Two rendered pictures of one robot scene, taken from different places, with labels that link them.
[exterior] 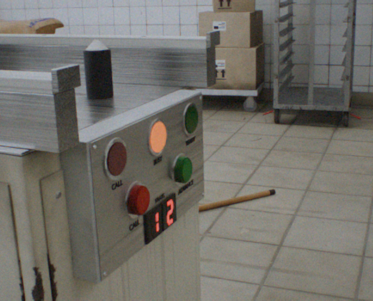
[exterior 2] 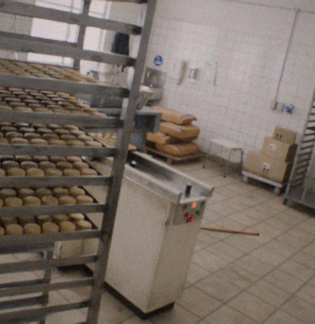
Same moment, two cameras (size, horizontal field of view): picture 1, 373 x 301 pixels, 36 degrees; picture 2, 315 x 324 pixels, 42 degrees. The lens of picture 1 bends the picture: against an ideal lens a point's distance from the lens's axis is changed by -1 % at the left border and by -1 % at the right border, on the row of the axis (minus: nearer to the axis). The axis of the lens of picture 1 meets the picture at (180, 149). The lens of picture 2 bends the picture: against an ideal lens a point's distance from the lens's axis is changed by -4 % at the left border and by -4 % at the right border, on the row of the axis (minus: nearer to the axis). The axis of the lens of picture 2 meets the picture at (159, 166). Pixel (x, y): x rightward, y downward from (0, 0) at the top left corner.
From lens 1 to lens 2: 1.88 m
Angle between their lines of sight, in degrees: 14
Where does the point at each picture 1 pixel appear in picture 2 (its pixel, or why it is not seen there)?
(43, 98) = (177, 195)
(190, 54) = (208, 189)
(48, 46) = (181, 176)
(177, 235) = (194, 225)
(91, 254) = (176, 220)
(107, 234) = (179, 218)
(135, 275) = (182, 228)
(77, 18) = (205, 116)
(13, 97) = (172, 193)
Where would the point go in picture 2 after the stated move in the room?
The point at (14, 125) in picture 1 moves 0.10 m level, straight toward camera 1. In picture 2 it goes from (171, 197) to (171, 204)
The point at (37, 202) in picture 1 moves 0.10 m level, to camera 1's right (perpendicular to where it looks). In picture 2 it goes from (170, 209) to (187, 215)
